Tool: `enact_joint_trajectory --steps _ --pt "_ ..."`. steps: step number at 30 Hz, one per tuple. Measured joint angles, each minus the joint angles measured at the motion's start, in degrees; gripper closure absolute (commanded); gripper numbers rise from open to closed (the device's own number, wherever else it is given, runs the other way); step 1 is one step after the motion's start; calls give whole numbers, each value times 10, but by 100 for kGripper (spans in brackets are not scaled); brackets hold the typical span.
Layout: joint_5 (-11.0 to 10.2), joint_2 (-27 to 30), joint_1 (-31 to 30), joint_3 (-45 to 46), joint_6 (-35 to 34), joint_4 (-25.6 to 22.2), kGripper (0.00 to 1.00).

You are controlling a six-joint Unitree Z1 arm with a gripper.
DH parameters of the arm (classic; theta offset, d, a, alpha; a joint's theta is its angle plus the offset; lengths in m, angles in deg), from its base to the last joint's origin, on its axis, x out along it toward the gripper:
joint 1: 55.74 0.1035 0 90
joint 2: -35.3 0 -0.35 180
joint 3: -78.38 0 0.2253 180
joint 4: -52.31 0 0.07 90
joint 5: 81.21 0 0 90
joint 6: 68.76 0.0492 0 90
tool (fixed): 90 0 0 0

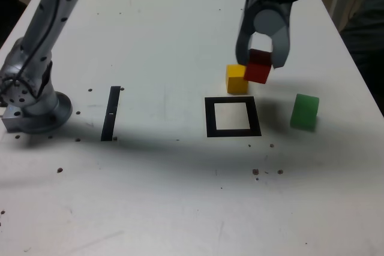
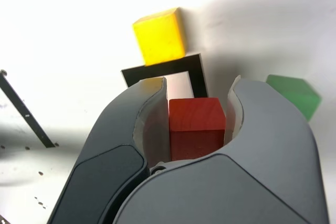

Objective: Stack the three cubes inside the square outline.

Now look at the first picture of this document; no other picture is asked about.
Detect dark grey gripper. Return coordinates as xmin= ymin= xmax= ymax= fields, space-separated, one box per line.
xmin=235 ymin=0 xmax=294 ymax=70

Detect red cube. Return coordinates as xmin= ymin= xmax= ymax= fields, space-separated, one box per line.
xmin=243 ymin=49 xmax=273 ymax=85

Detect yellow cube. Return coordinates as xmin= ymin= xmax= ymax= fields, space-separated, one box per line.
xmin=225 ymin=64 xmax=249 ymax=94

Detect green cube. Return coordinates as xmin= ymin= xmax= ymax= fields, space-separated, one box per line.
xmin=289 ymin=93 xmax=320 ymax=132

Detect black tape square outline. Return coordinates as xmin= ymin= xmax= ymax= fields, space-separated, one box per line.
xmin=204 ymin=96 xmax=262 ymax=138

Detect dark bulky background object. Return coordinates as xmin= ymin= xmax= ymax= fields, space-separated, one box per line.
xmin=341 ymin=0 xmax=384 ymax=119

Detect black tape strip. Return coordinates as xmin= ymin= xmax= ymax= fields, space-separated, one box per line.
xmin=100 ymin=86 xmax=121 ymax=142

